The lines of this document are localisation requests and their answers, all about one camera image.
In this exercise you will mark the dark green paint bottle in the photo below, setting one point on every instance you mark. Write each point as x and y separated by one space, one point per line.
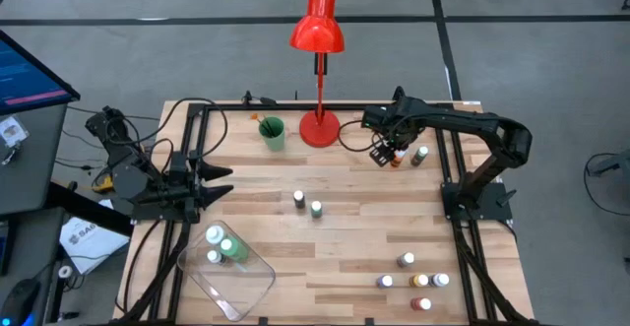
419 155

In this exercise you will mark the orange-tipped paintbrush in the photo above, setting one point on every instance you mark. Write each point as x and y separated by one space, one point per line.
254 117

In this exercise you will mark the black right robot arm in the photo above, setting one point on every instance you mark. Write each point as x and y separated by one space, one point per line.
467 121

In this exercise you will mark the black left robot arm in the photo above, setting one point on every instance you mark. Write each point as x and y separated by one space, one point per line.
128 178

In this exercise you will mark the black desk beam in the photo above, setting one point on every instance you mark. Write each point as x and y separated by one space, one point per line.
88 213

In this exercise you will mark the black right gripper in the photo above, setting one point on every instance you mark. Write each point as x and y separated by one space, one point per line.
398 124

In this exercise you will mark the black computer mouse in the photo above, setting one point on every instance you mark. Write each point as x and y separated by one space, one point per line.
19 301

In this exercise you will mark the white paint bottle black label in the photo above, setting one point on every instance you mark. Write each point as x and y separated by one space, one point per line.
214 257

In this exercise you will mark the large white paint bottle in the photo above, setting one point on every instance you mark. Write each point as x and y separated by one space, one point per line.
215 234

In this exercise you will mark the computer monitor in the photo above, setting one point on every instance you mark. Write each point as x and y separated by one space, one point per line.
24 80

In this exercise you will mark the white tape roll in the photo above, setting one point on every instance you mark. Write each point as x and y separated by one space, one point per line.
65 271

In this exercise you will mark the dark brown paint bottle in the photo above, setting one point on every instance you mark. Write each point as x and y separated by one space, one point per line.
298 199

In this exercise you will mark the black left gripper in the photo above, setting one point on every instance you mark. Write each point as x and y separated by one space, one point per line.
184 188

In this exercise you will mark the white paper booklet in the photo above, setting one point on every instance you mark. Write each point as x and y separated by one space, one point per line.
93 242

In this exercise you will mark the purple paint bottle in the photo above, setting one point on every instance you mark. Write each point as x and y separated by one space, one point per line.
384 280

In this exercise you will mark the red desk lamp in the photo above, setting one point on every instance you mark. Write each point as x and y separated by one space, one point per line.
317 30

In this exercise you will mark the small clear plastic bag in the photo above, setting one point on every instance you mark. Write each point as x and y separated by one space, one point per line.
12 131

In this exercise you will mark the large green paint bottle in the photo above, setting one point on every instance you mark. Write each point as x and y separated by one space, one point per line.
232 248

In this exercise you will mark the clear plastic tray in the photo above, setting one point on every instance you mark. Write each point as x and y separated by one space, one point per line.
246 291

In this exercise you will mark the orange paint bottle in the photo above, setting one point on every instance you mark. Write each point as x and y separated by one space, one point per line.
397 159

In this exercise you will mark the pale grey paint bottle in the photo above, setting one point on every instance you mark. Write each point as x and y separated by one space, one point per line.
439 280

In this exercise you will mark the green cup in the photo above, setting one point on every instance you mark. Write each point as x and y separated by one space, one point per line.
272 139

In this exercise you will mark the yellow paint bottle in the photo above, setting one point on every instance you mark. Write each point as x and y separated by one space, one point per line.
419 280

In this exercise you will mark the grey desk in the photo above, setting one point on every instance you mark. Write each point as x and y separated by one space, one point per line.
29 168

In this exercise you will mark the red paint bottle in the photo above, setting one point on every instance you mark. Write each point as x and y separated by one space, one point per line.
421 304

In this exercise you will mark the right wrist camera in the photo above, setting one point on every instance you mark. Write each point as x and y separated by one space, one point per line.
381 156

